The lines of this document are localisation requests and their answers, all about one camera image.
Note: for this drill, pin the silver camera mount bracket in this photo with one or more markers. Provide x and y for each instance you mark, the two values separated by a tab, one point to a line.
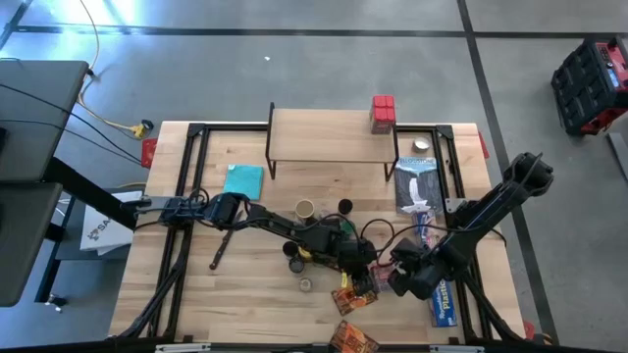
456	349
182	348

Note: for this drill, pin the green herb jar black lid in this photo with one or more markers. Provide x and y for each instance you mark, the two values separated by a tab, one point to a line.
296	265

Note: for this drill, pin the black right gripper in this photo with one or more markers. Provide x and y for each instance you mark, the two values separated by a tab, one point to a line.
424	282

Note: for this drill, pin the black desk support beam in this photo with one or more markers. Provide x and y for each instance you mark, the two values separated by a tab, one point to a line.
88	193

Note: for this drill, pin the black kitchen knife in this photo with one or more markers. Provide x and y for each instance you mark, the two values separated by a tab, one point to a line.
218	255

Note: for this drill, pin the purple label jar black lid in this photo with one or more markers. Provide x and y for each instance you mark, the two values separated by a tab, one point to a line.
289	249

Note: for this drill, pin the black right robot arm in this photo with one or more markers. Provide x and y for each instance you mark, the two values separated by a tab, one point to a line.
490	206

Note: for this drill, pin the orange taco seasoning packet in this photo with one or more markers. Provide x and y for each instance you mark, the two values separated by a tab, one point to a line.
353	300
353	339

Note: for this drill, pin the black red tool case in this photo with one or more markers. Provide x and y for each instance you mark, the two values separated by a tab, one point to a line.
589	83

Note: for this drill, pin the small metal tealight cup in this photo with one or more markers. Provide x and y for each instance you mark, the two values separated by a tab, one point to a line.
422	144

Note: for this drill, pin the black aluminium table frame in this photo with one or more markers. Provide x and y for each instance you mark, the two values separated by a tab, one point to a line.
444	130

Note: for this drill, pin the wooden shelf black legs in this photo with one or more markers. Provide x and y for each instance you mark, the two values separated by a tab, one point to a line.
319	135

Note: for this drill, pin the black can yellow lid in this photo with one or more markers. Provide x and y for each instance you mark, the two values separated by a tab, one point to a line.
305	253

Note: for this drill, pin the orange spice jar black lid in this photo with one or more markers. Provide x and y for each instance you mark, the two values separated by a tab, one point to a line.
345	206

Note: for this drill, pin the green tin black lid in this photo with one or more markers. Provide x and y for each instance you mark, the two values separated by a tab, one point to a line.
349	228

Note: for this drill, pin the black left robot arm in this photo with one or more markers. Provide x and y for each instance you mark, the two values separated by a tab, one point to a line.
275	223

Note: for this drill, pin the teal cleaning cloth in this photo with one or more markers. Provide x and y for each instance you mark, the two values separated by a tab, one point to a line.
244	181

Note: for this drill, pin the grey desk top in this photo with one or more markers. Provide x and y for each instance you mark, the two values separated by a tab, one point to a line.
39	117
24	245

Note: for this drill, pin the red table clamp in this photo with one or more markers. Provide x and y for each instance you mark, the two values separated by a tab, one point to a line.
484	145
529	329
148	152

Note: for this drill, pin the glass saffron jar cork lid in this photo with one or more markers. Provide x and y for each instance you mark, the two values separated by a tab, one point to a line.
305	285

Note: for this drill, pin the blue plastic wrap box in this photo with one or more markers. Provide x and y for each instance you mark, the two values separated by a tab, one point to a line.
444	306

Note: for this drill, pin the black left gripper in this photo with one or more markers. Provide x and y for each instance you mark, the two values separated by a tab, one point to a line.
358	255

